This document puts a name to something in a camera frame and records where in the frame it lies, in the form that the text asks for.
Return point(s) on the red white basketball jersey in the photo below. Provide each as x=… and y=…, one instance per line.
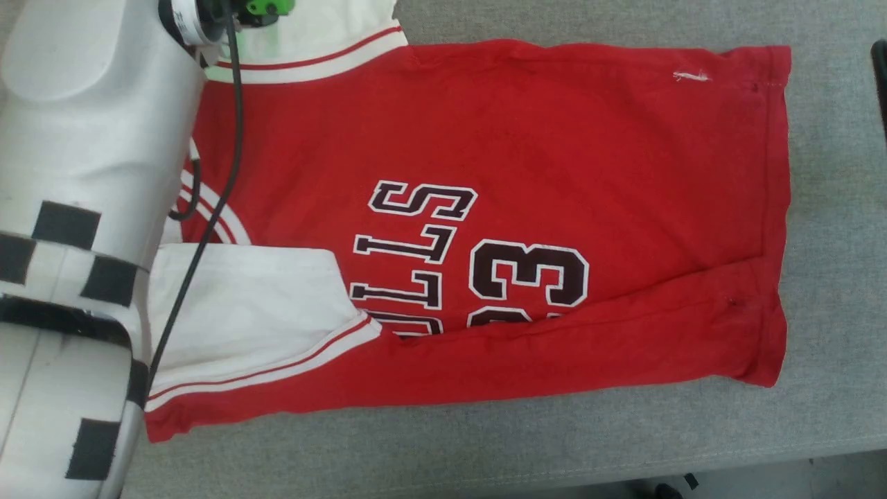
x=520, y=138

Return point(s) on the small black object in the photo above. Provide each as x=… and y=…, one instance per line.
x=691, y=481

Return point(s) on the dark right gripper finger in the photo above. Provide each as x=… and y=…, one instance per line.
x=881, y=83

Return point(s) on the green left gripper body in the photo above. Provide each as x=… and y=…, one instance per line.
x=267, y=8

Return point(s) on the white grey robot left arm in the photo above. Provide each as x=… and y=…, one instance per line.
x=76, y=173

